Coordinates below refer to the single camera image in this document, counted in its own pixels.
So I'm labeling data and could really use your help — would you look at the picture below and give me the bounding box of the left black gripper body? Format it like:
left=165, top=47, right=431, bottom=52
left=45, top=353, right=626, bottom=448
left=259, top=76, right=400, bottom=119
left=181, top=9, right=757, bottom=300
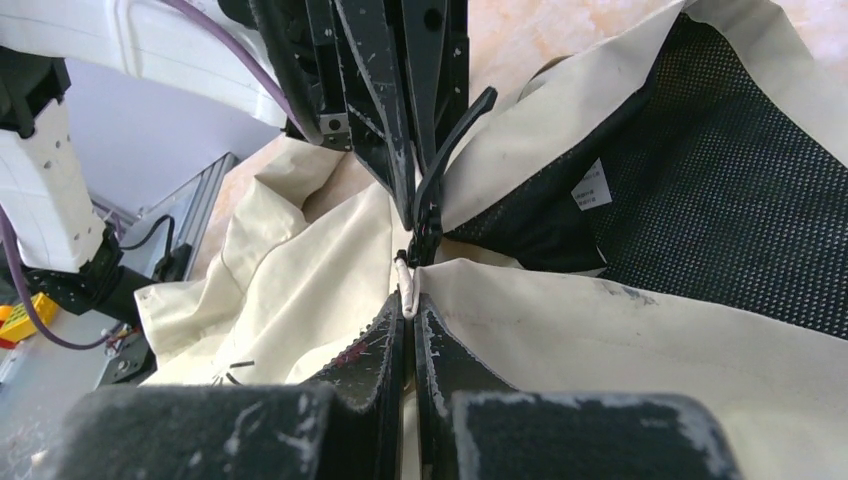
left=218, top=1, right=347, bottom=132

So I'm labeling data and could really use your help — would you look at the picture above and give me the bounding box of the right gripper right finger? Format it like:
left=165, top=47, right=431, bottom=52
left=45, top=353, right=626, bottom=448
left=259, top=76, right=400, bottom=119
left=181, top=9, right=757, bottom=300
left=413, top=295, right=741, bottom=479

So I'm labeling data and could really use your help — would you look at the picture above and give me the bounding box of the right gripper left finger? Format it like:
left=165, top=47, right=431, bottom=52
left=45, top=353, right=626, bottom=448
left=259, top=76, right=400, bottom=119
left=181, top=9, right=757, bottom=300
left=49, top=294, right=404, bottom=479

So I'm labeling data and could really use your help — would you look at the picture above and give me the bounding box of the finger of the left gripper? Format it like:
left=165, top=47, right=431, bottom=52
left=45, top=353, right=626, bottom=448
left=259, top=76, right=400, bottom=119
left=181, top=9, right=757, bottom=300
left=400, top=0, right=469, bottom=172
left=331, top=1, right=418, bottom=230

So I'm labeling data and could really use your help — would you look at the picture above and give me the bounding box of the black zipper pull tab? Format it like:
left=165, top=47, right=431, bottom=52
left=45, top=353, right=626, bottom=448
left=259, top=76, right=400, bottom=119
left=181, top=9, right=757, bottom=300
left=405, top=86, right=499, bottom=270

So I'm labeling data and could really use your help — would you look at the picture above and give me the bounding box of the cream zip-up jacket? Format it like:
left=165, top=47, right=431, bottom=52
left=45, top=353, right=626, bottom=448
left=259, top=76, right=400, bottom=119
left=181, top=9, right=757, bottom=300
left=135, top=1, right=847, bottom=479

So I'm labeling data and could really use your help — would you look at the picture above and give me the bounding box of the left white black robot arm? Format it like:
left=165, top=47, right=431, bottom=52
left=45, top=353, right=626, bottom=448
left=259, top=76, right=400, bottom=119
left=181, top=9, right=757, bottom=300
left=1, top=1, right=469, bottom=327

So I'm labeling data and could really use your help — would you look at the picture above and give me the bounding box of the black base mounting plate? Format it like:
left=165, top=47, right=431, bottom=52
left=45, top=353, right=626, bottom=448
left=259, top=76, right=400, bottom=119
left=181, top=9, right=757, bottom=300
left=24, top=266, right=157, bottom=386

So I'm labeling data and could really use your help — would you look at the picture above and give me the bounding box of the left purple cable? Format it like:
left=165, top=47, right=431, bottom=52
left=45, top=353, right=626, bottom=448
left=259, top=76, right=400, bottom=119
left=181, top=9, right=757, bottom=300
left=0, top=0, right=326, bottom=352

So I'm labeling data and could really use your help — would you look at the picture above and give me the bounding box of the aluminium frame rail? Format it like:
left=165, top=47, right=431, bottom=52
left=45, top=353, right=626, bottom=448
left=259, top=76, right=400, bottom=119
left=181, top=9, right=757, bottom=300
left=91, top=153, right=240, bottom=280

